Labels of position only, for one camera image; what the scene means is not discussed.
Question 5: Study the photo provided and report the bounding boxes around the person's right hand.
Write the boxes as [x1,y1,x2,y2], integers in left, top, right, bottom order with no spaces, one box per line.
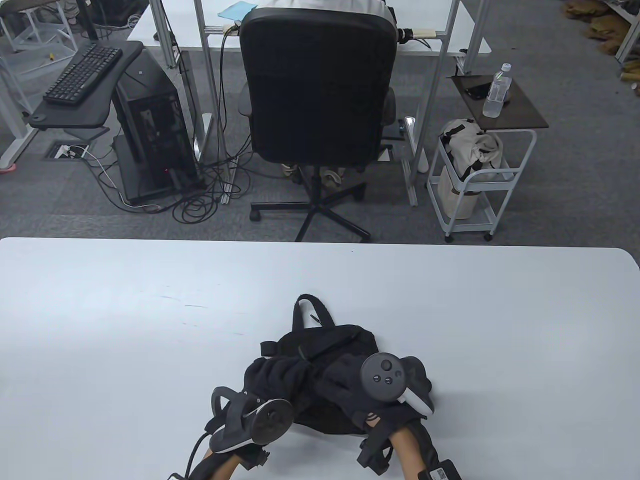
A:
[316,353,436,437]

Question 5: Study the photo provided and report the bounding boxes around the person's left hand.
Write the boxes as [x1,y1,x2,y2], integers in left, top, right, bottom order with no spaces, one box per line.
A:
[204,357,317,468]

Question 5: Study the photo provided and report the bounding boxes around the black bag with shoulder strap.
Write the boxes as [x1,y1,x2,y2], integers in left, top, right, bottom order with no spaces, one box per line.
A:
[243,294,401,435]

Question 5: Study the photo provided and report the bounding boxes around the person's left forearm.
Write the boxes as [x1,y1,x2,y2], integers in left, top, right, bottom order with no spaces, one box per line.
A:
[200,447,251,480]

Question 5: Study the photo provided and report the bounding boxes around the grey left hand controller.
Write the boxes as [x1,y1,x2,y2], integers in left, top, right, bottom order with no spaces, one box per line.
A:
[210,386,294,454]

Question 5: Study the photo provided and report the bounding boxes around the grey hand controller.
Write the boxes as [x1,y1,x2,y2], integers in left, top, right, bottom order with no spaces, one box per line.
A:
[361,353,435,416]
[210,386,294,454]

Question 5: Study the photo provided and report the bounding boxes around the grey right hand controller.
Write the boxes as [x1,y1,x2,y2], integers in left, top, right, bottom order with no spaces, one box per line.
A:
[361,353,435,416]

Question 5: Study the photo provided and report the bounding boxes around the beige bag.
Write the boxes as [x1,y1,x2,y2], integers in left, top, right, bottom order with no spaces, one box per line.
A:
[438,119,506,220]

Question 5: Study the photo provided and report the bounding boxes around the black computer tower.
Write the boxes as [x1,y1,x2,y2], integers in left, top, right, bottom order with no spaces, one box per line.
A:
[116,50,203,193]

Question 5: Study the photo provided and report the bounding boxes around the black office chair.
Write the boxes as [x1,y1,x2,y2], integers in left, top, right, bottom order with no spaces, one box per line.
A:
[237,7,398,243]

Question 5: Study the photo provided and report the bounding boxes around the floor outlet box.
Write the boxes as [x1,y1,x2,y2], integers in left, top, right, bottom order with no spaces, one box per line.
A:
[42,141,93,161]

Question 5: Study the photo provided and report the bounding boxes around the small black case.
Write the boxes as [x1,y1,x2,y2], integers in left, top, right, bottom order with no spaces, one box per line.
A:
[465,84,511,103]

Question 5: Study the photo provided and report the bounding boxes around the white cart with brown top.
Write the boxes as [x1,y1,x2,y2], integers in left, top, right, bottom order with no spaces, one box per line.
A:
[426,74,549,244]

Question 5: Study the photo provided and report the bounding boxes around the clear water bottle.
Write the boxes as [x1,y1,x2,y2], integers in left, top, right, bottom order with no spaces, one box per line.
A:
[482,63,513,119]

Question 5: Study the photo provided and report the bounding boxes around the black keyboard tray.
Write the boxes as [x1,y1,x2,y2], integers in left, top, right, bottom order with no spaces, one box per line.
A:
[27,41,145,132]

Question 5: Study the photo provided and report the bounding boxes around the black keyboard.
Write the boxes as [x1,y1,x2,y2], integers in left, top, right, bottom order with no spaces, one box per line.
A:
[43,43,123,106]

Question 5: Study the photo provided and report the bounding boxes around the white table leg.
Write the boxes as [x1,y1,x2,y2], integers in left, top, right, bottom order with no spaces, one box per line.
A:
[0,45,41,171]

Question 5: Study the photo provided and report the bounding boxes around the white background desk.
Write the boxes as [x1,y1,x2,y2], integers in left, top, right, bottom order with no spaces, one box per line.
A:
[126,0,492,56]

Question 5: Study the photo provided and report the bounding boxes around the blue paper sheet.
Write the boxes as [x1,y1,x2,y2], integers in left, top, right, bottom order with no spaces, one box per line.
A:
[218,1,257,21]

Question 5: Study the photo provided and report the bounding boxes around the black monitor pole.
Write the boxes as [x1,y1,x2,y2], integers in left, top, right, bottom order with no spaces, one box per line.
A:
[75,0,101,42]

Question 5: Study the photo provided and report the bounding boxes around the pile of brown items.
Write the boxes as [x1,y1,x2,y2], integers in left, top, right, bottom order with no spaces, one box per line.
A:
[564,0,640,96]

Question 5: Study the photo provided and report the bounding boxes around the grey shelving rack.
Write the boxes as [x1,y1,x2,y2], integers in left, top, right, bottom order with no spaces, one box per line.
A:
[615,0,640,63]

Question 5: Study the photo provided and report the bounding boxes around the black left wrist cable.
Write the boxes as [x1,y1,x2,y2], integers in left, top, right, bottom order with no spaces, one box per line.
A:
[170,432,211,480]

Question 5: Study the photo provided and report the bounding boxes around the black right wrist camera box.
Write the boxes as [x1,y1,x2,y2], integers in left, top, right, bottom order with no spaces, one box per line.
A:
[425,459,463,480]

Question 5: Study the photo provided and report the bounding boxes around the black floor cables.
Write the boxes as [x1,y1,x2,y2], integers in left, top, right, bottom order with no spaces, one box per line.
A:
[82,145,261,225]

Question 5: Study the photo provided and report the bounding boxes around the aluminium frame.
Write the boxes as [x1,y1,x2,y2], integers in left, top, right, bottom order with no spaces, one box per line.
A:
[149,0,491,207]

